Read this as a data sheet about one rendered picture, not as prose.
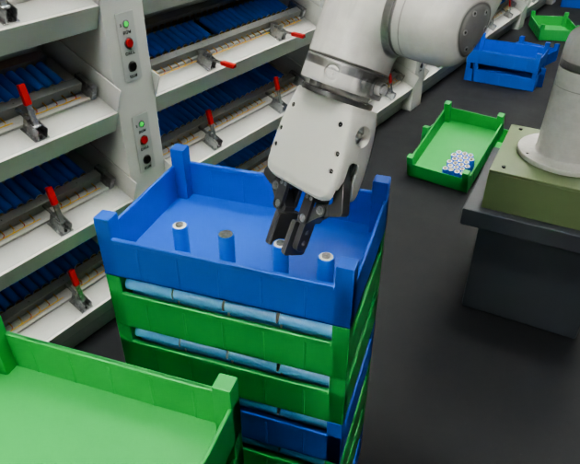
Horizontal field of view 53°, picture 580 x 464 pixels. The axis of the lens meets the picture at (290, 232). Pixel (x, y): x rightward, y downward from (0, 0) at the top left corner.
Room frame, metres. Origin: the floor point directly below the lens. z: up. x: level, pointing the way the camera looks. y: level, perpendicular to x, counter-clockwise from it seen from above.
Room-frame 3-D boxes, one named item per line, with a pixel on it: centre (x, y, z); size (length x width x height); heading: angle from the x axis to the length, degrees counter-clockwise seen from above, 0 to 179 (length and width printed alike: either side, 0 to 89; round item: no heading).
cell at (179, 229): (0.55, 0.13, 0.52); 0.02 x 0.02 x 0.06
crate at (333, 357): (0.59, 0.05, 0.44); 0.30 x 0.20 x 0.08; 72
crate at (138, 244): (0.59, 0.05, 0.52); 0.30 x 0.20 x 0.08; 72
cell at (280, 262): (0.51, 0.01, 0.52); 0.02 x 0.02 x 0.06
